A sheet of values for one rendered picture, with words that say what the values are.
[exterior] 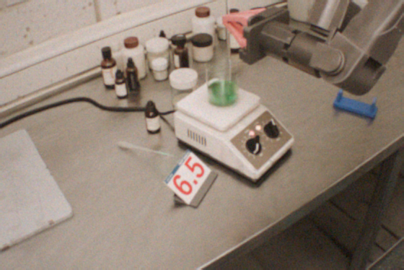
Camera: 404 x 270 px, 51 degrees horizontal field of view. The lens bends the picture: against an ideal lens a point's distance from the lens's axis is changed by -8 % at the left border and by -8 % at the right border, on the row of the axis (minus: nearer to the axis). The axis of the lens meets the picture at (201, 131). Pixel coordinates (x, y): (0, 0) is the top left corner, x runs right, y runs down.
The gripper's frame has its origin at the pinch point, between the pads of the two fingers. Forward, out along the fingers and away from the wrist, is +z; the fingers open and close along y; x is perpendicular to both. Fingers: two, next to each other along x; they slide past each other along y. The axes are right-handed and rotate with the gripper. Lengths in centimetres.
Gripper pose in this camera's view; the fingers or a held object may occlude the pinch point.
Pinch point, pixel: (227, 19)
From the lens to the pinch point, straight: 78.5
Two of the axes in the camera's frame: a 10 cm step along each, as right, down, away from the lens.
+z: -7.0, -4.3, 5.7
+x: 0.4, 7.7, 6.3
